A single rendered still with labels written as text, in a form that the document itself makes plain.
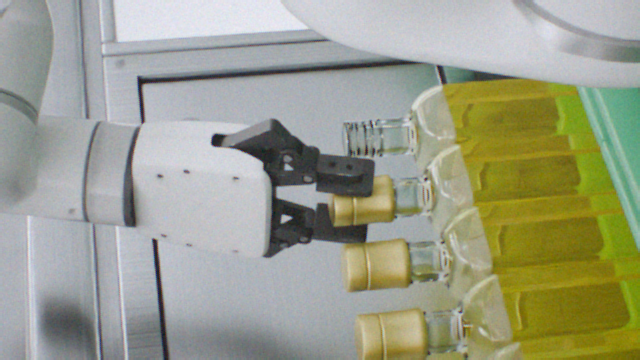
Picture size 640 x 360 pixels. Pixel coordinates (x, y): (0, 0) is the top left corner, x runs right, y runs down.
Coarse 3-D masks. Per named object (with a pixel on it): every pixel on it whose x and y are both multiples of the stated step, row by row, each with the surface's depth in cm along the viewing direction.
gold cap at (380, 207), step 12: (384, 180) 97; (372, 192) 97; (384, 192) 97; (336, 204) 96; (348, 204) 96; (360, 204) 96; (372, 204) 96; (384, 204) 97; (336, 216) 96; (348, 216) 97; (360, 216) 97; (372, 216) 97; (384, 216) 97
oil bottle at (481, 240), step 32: (448, 224) 95; (480, 224) 94; (512, 224) 94; (544, 224) 94; (576, 224) 94; (608, 224) 94; (448, 256) 94; (480, 256) 92; (512, 256) 92; (544, 256) 92; (576, 256) 93; (608, 256) 93; (448, 288) 95
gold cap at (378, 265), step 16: (400, 240) 94; (352, 256) 93; (368, 256) 93; (384, 256) 93; (400, 256) 93; (352, 272) 93; (368, 272) 93; (384, 272) 93; (400, 272) 93; (352, 288) 93; (368, 288) 94; (384, 288) 94; (400, 288) 94
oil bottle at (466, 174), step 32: (448, 160) 98; (480, 160) 98; (512, 160) 98; (544, 160) 98; (576, 160) 98; (448, 192) 96; (480, 192) 96; (512, 192) 96; (544, 192) 96; (576, 192) 97; (608, 192) 97
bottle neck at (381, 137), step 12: (360, 120) 102; (372, 120) 101; (384, 120) 101; (396, 120) 101; (408, 120) 101; (348, 132) 100; (360, 132) 100; (372, 132) 100; (384, 132) 101; (396, 132) 101; (408, 132) 101; (348, 144) 100; (360, 144) 100; (372, 144) 101; (384, 144) 101; (396, 144) 101; (408, 144) 101; (360, 156) 101; (372, 156) 101
